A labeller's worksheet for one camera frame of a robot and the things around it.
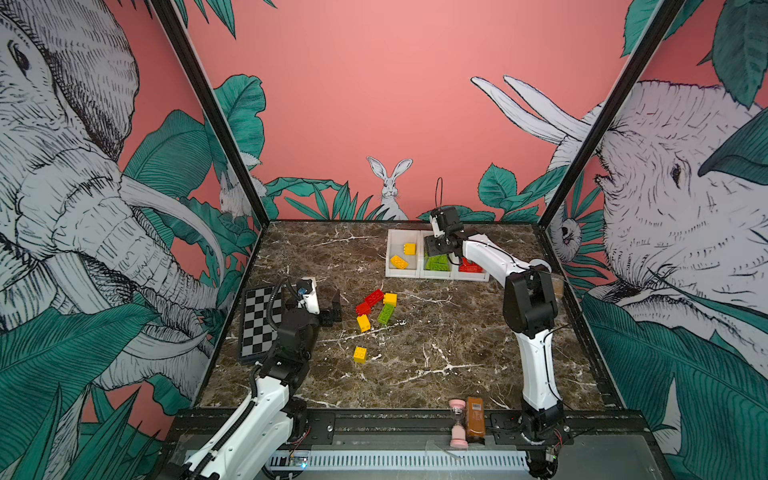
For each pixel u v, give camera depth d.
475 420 0.73
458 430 0.73
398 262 1.07
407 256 1.11
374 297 0.98
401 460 0.70
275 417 0.54
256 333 0.86
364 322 0.90
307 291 0.67
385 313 0.94
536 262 1.03
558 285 0.98
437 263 1.05
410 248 1.10
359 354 0.83
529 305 0.57
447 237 0.81
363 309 0.93
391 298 0.97
